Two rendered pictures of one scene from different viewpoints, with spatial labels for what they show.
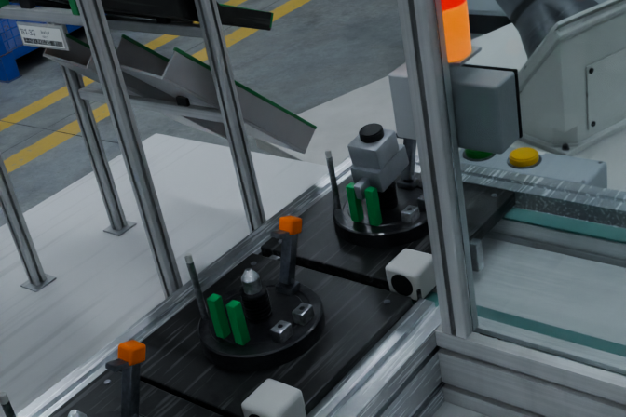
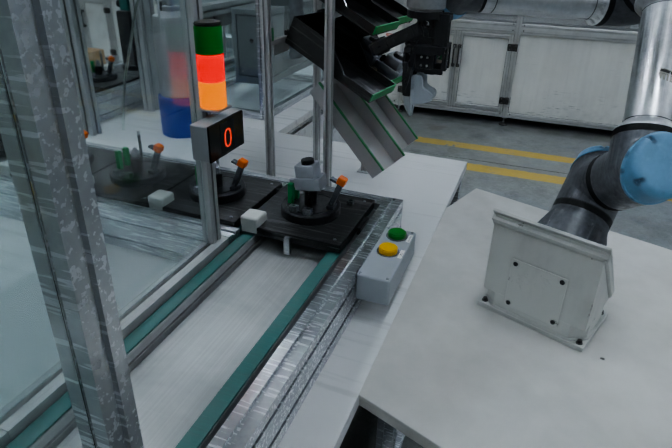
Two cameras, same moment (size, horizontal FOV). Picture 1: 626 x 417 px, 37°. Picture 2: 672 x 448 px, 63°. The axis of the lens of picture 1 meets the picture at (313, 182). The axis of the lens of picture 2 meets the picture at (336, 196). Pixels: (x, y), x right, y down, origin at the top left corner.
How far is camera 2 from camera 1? 1.35 m
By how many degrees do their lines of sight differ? 60
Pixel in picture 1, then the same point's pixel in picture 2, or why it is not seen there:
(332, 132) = (487, 212)
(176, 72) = (316, 93)
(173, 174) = (420, 174)
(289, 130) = (366, 160)
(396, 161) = (308, 182)
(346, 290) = (243, 206)
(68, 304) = not seen: hidden behind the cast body
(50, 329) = (281, 172)
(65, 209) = not seen: hidden behind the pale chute
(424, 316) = (226, 231)
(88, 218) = not seen: hidden behind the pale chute
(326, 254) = (276, 199)
